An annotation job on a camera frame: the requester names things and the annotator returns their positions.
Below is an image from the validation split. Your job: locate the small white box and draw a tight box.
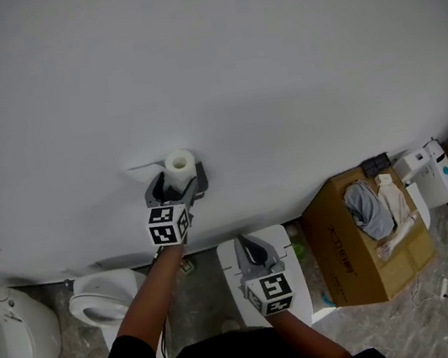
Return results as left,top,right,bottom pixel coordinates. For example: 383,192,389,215
373,171,397,190

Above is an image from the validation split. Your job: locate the white urinal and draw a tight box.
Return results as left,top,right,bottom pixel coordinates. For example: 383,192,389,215
0,278,66,358

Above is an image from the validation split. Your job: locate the person's right forearm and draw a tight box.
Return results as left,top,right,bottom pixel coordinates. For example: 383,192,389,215
266,297,353,358

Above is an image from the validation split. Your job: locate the white power cable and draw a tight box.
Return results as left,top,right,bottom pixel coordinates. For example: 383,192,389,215
405,267,444,310

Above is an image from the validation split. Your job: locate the brown cardboard box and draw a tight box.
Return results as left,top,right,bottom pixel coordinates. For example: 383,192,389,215
293,156,445,314

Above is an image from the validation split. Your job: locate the white power strip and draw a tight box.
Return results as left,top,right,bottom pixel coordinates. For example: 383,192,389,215
435,275,448,301

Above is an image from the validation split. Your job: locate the white toilet with closed lid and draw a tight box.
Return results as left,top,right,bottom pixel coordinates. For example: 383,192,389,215
212,220,318,340

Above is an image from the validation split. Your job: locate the white toilet seat device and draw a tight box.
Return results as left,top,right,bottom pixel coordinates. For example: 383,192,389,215
388,136,448,235

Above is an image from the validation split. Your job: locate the white toilet with open lid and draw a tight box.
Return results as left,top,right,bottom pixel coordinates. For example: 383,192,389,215
63,261,177,358

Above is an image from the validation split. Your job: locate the cyan tape piece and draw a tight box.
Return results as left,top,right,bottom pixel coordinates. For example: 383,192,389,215
319,288,336,310

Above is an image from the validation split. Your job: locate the white toilet paper roll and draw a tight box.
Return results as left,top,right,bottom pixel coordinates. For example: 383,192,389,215
123,146,202,204

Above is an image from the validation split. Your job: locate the grey cloth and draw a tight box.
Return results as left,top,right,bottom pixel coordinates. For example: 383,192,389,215
340,174,399,247

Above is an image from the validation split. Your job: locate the person's light shoe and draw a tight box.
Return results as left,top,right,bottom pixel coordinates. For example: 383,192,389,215
219,317,242,335

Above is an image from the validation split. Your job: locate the black flat case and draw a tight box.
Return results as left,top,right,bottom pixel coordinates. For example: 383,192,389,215
359,150,394,179

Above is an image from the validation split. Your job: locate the beige cloth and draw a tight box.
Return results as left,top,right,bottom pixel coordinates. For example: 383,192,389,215
364,178,428,265

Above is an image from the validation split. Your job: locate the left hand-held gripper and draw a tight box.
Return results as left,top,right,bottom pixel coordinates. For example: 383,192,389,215
138,166,211,252

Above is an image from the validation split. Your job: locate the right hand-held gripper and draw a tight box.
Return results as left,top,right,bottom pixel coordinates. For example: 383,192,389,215
230,226,299,321

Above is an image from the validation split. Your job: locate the person's left forearm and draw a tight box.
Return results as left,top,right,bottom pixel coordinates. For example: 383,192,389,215
102,240,203,358

